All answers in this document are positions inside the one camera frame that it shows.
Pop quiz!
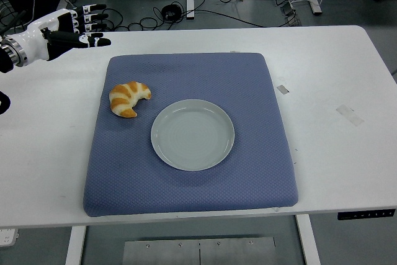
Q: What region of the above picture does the grey round plate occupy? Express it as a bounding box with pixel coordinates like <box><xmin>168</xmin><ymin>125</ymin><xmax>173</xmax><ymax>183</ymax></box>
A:
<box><xmin>150</xmin><ymin>99</ymin><xmax>236</xmax><ymax>172</ymax></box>

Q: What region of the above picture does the grey foot pedal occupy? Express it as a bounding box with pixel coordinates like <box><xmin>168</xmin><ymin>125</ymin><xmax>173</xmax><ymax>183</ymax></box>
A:
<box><xmin>280</xmin><ymin>1</ymin><xmax>303</xmax><ymax>27</ymax></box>

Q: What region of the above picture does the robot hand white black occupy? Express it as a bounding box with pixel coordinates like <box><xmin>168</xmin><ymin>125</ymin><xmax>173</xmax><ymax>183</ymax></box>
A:
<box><xmin>18</xmin><ymin>3</ymin><xmax>112</xmax><ymax>65</ymax></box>

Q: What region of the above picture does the blue quilted mat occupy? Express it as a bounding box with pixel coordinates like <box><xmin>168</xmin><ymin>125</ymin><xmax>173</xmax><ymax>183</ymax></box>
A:
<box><xmin>83</xmin><ymin>52</ymin><xmax>300</xmax><ymax>218</ymax></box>

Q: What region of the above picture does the black floor cable tangle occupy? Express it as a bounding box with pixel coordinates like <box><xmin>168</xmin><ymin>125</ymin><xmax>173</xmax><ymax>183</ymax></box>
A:
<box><xmin>74</xmin><ymin>4</ymin><xmax>165</xmax><ymax>33</ymax></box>

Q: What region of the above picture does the white power strip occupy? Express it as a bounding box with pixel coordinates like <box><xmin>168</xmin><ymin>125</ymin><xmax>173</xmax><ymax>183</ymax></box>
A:
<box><xmin>0</xmin><ymin>228</ymin><xmax>19</xmax><ymax>248</ymax></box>

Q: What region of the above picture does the clear tape strip large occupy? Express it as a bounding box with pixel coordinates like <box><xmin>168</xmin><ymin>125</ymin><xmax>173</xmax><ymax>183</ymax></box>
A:
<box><xmin>336</xmin><ymin>104</ymin><xmax>365</xmax><ymax>127</ymax></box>

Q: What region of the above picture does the white table leg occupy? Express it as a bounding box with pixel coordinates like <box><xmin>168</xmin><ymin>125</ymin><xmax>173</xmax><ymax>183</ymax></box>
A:
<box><xmin>64</xmin><ymin>225</ymin><xmax>87</xmax><ymax>265</ymax></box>
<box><xmin>295</xmin><ymin>215</ymin><xmax>322</xmax><ymax>265</ymax></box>

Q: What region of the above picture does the grey metal plate with screws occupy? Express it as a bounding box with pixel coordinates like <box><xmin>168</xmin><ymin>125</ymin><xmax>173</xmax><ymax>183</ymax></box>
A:
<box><xmin>122</xmin><ymin>236</ymin><xmax>277</xmax><ymax>265</ymax></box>

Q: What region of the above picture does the croissant bread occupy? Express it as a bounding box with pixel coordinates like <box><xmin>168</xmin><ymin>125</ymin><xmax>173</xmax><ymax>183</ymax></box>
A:
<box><xmin>109</xmin><ymin>81</ymin><xmax>153</xmax><ymax>119</ymax></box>

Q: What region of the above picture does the long black floor cable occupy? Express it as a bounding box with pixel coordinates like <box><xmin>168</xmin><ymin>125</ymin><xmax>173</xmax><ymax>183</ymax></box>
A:
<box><xmin>182</xmin><ymin>9</ymin><xmax>292</xmax><ymax>29</ymax></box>

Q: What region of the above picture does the coiled black cable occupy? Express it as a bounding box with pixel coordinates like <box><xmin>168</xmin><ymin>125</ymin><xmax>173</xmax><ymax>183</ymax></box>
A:
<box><xmin>161</xmin><ymin>3</ymin><xmax>184</xmax><ymax>22</ymax></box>

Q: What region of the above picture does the black table control panel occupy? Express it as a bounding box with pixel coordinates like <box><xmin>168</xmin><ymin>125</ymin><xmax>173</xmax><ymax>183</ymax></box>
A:
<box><xmin>337</xmin><ymin>208</ymin><xmax>396</xmax><ymax>221</ymax></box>

